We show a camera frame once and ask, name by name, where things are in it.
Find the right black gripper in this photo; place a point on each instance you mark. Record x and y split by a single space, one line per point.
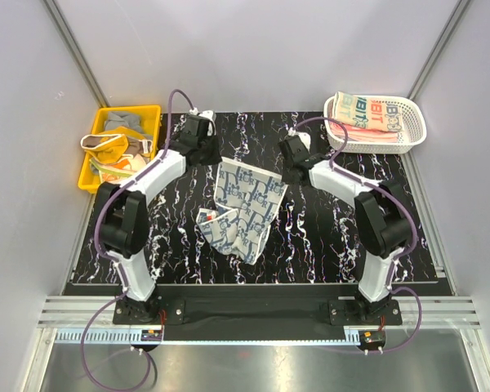
285 176

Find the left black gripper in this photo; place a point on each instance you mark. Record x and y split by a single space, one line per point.
215 158

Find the blue white patterned towel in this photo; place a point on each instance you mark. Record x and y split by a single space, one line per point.
247 201

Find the orange grey printed towel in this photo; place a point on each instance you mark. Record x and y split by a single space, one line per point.
367 114

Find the pink bunny towel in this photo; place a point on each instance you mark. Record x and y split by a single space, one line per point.
363 135

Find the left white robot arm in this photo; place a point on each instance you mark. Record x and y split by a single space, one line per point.
122 222

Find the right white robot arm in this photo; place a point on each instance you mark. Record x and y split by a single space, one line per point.
385 226

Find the yellow plastic bin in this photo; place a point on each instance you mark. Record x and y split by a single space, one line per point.
150 121

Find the grey cloth in bin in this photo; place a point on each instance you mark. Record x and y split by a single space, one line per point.
125 119

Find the black marble pattern mat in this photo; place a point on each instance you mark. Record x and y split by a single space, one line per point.
314 238

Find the yellow orange cloth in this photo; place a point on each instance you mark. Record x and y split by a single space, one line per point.
117 154

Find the white perforated basket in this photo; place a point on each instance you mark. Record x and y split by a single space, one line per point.
413 133

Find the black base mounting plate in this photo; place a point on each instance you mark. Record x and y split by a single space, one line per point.
257 312

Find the left small circuit board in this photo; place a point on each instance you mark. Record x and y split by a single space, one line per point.
152 335

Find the small circuit board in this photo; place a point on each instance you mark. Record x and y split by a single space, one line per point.
373 337
152 335

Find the right small circuit board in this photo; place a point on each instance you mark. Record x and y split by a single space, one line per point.
373 337

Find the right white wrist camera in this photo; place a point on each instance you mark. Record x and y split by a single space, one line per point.
304 137

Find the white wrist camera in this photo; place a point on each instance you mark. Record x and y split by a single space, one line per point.
209 115
304 137

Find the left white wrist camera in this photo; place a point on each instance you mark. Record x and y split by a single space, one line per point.
209 115

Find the slotted white cable duct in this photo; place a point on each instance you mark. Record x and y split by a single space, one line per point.
98 336

